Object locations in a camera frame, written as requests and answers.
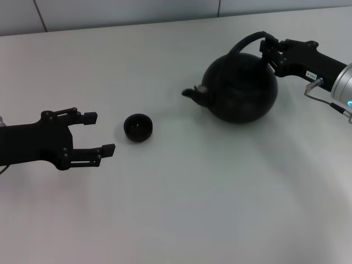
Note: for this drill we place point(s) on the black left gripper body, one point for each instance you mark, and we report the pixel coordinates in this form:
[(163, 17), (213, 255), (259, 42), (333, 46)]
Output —
[(33, 143)]

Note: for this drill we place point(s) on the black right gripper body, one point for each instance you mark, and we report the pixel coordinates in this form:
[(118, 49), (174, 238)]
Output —
[(310, 63)]

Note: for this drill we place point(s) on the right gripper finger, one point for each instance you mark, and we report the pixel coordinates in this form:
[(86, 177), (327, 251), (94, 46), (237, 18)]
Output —
[(273, 41), (275, 58)]

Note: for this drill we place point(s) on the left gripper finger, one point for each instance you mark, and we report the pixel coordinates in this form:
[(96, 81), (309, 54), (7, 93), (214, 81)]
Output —
[(108, 150), (90, 118)]

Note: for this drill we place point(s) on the small black teacup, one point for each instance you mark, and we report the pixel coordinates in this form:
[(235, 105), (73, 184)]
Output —
[(137, 129)]

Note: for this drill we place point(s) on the black round teapot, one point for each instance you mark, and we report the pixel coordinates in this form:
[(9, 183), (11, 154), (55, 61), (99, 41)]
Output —
[(242, 90)]

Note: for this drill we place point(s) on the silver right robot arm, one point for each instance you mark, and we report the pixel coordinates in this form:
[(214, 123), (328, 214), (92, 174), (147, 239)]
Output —
[(343, 85)]

